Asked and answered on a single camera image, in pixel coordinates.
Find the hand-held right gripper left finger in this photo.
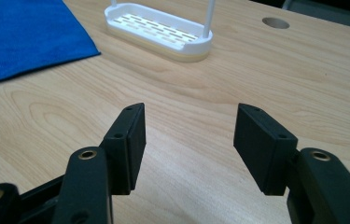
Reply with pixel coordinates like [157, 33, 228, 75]
[99, 102, 147, 196]

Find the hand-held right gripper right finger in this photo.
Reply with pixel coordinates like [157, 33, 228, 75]
[232, 103, 299, 197]

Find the white slotted drain rack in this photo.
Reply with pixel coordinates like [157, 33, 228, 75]
[104, 0, 217, 63]

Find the blue cloth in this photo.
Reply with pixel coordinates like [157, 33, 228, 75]
[0, 0, 102, 89]

